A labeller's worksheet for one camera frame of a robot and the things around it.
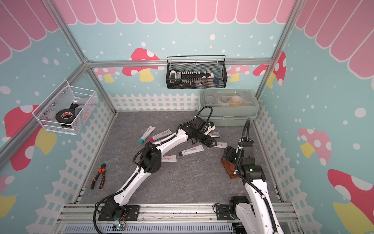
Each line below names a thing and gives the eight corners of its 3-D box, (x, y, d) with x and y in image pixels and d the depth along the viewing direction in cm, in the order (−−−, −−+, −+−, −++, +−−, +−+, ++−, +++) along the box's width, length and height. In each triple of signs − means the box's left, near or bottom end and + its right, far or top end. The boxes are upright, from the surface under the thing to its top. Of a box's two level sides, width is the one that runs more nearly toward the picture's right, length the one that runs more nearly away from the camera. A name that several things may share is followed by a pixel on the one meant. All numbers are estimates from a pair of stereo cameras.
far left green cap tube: (139, 142, 104) (138, 140, 102) (151, 127, 113) (150, 125, 111) (143, 144, 103) (142, 142, 101) (155, 128, 112) (154, 127, 110)
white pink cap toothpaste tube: (151, 143, 103) (150, 141, 102) (149, 140, 105) (149, 138, 103) (171, 133, 109) (171, 131, 107) (169, 130, 111) (169, 128, 109)
